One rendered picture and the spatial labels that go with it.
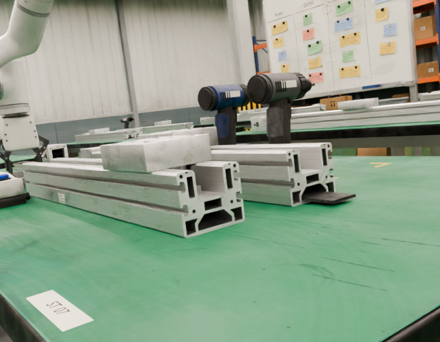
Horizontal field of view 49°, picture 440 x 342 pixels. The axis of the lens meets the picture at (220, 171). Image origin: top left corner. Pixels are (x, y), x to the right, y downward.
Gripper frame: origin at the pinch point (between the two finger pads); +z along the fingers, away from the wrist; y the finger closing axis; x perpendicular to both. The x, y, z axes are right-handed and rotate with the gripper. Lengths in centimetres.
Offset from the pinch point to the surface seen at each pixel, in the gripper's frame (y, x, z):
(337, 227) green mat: -8, 113, 6
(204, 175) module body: -2, 95, -1
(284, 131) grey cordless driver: -32, 80, -4
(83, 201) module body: 5, 63, 4
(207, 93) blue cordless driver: -30, 58, -14
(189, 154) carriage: -2, 92, -4
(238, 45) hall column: -562, -594, -129
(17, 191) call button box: 10.6, 35.5, 2.9
